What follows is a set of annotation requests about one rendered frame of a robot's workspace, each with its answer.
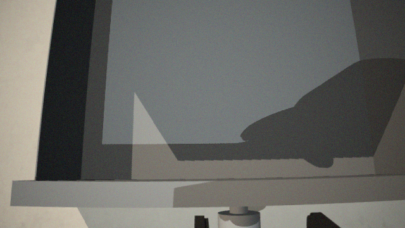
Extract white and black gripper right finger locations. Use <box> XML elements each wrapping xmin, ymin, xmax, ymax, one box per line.
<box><xmin>306</xmin><ymin>212</ymin><xmax>341</xmax><ymax>228</ymax></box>

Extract grey drawer cabinet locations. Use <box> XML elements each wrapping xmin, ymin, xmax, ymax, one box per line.
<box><xmin>10</xmin><ymin>0</ymin><xmax>405</xmax><ymax>228</ymax></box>

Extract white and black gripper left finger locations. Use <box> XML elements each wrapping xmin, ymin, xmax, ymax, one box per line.
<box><xmin>194</xmin><ymin>215</ymin><xmax>209</xmax><ymax>228</ymax></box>

